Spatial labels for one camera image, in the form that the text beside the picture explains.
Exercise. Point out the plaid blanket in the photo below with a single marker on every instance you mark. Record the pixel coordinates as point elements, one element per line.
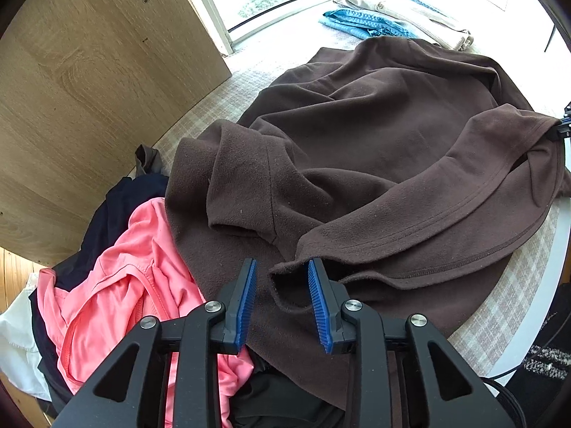
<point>250,93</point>

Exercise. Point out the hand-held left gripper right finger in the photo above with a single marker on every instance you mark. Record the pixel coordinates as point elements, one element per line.
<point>319,307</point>

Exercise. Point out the pink garment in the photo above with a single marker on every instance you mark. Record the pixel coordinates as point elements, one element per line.
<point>134,267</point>

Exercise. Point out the person's black tweed-trimmed jacket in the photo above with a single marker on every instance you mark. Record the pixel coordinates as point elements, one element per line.
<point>544,365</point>

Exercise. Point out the folded blue garment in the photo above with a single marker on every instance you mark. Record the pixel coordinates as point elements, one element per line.
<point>357,20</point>

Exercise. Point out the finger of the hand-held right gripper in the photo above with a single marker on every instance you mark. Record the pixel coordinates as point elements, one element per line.
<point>565,129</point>

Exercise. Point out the wooden panel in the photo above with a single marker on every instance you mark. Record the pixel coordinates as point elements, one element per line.
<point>89,98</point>

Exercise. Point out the navy garment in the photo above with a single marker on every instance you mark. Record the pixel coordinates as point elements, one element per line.
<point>120,205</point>

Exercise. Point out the white window frame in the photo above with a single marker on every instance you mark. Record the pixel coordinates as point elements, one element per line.
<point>218,18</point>

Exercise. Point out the folded beige knit cardigan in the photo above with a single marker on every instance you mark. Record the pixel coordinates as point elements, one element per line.
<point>437,26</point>

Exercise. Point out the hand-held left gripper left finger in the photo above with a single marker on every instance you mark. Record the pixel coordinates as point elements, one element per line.
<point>247,303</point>

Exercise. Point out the brown fleece garment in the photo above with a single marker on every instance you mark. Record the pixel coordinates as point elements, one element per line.
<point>357,142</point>

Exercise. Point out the olive garment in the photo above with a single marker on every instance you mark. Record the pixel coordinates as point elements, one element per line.
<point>149,160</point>

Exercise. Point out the white garment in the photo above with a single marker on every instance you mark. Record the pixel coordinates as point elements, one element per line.
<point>18,343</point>

